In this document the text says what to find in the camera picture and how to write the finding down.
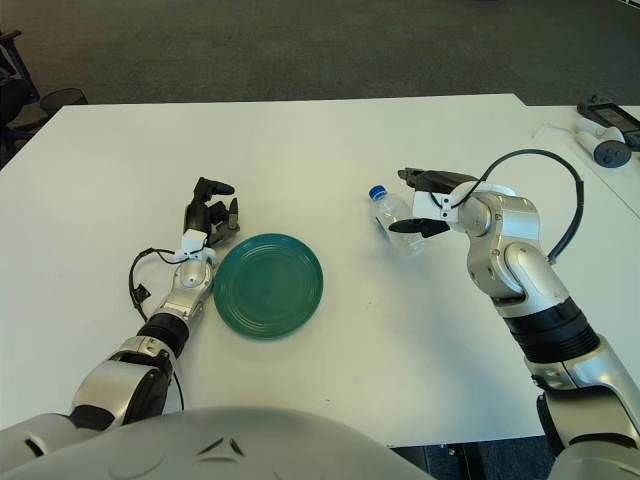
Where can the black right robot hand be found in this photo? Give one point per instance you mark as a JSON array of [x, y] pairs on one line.
[[435, 205]]

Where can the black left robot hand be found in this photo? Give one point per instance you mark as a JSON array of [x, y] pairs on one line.
[[197, 212]]

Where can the clear plastic bottle blue cap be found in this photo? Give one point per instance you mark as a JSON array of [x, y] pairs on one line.
[[387, 207]]

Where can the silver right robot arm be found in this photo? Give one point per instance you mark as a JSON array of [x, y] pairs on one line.
[[525, 260]]

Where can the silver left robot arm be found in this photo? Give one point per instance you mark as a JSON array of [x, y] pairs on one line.
[[190, 280]]

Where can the green ribbed plate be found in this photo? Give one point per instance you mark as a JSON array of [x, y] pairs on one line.
[[270, 287]]

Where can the white handheld controller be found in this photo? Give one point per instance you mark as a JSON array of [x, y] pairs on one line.
[[610, 150]]

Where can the black handheld device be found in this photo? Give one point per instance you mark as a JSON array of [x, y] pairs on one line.
[[610, 117]]

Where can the black office chair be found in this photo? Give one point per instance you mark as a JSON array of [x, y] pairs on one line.
[[12, 100]]

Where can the grey robot torso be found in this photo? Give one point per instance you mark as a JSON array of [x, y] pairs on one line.
[[225, 450]]

